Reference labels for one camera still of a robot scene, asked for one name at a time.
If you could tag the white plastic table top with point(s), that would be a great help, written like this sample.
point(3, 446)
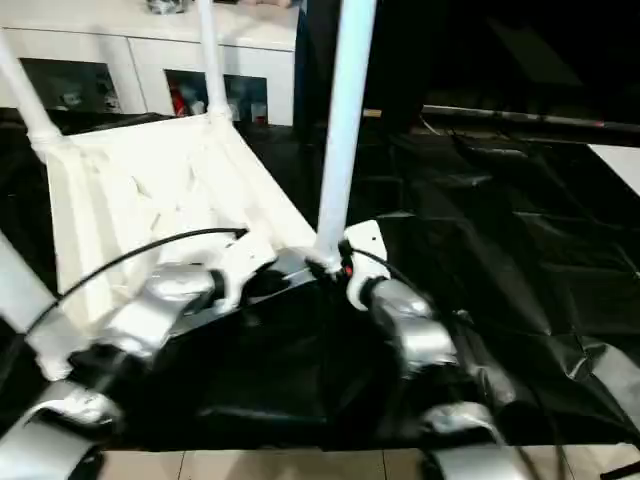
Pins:
point(150, 190)

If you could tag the white plastic table leg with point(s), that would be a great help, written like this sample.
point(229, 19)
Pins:
point(25, 95)
point(30, 305)
point(345, 100)
point(212, 60)

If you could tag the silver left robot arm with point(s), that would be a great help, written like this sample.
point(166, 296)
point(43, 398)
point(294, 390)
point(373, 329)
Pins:
point(150, 305)

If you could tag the small yellow label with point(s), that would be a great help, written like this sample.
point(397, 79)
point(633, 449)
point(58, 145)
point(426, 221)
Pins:
point(372, 114)

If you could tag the black work mat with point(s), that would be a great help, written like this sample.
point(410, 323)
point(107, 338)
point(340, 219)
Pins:
point(500, 275)

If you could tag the grey metal rod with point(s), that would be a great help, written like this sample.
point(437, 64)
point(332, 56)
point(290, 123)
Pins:
point(540, 119)

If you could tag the black backdrop cloth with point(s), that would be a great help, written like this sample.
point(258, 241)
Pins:
point(500, 50)

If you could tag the white sideboard with glass doors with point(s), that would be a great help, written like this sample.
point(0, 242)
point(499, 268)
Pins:
point(125, 40)

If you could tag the white flat panel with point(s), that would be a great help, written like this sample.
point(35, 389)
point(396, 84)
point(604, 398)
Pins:
point(617, 167)

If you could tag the grey crumpled bundle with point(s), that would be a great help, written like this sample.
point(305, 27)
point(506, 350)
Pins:
point(167, 6)

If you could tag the black floor stand foot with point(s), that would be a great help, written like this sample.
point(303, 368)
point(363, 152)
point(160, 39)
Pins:
point(622, 472)

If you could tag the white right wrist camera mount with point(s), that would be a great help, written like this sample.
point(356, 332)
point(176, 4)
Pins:
point(367, 245)

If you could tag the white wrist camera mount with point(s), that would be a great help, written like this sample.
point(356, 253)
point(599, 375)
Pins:
point(240, 260)
point(367, 245)

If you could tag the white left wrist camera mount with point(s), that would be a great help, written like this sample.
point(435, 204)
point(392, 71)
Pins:
point(240, 260)

